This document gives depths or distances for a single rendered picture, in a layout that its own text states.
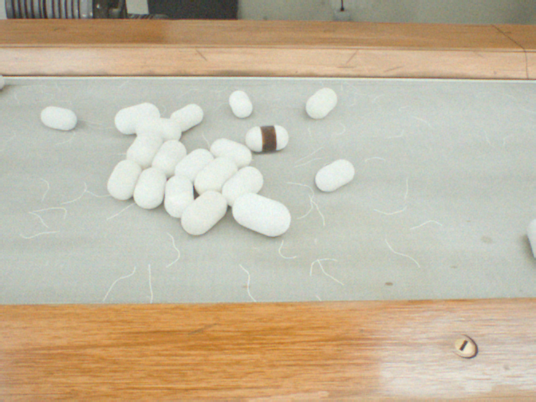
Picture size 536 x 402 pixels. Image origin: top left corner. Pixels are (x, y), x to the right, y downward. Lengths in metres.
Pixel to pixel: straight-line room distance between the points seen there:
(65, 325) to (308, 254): 0.13
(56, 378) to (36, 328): 0.03
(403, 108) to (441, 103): 0.04
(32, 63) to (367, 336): 0.43
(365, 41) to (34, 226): 0.37
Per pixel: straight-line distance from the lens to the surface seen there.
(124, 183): 0.29
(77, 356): 0.20
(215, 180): 0.28
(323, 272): 0.25
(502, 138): 0.42
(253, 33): 0.51
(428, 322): 0.21
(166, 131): 0.34
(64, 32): 0.56
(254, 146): 0.33
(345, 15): 2.42
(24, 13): 0.71
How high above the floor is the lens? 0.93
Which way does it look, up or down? 40 degrees down
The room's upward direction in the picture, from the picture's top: 1 degrees clockwise
